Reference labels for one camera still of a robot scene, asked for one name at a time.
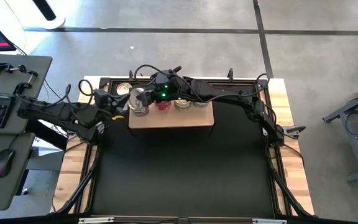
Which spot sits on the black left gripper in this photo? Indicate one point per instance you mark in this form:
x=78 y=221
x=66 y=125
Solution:
x=101 y=112

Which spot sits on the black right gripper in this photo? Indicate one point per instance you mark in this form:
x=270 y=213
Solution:
x=166 y=81

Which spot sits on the tan-label can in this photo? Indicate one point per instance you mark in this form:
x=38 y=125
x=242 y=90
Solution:
x=134 y=101

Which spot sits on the blue can pale gold lid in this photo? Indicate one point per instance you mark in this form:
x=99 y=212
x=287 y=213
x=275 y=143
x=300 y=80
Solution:
x=140 y=112
x=123 y=88

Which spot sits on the red tuna can silver lid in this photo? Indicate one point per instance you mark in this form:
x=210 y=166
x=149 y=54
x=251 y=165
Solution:
x=163 y=105

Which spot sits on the wooden board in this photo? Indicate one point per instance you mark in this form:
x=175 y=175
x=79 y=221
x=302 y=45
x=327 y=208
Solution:
x=172 y=119

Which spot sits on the green can gold lid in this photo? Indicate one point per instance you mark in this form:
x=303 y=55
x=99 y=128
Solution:
x=182 y=104

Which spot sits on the pale green can silver lid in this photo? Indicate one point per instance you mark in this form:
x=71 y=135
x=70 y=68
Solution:
x=200 y=104

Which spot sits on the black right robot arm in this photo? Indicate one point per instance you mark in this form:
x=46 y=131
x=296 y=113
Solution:
x=222 y=91

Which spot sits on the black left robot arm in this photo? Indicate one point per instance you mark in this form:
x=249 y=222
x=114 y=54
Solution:
x=57 y=113

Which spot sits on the small yellow tag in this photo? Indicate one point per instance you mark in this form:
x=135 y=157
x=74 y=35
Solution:
x=117 y=117

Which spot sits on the black bin tray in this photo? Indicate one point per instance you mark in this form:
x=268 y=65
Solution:
x=103 y=81

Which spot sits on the metal table clamp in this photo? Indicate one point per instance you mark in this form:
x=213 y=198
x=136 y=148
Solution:
x=130 y=75
x=229 y=74

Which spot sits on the black desk leg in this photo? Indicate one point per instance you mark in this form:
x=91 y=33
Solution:
x=47 y=135

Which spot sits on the black desk clamp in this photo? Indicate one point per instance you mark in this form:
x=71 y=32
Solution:
x=2 y=68
x=25 y=82

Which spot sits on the black computer mouse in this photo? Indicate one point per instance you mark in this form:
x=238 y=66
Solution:
x=2 y=163

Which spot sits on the white plastic stand base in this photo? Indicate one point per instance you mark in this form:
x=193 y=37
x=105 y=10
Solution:
x=23 y=12

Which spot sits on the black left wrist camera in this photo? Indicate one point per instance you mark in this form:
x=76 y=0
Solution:
x=101 y=97

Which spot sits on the black diagonal frame strut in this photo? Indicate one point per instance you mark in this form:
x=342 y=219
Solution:
x=287 y=193
x=79 y=186

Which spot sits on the silver metal bracket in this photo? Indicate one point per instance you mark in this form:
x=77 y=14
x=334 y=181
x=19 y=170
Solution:
x=95 y=220
x=269 y=221

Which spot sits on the grey arm base bracket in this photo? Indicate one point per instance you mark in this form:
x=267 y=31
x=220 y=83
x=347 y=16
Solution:
x=294 y=129

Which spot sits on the grey metal desk frame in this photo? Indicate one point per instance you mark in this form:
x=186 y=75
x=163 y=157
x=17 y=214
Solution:
x=357 y=149

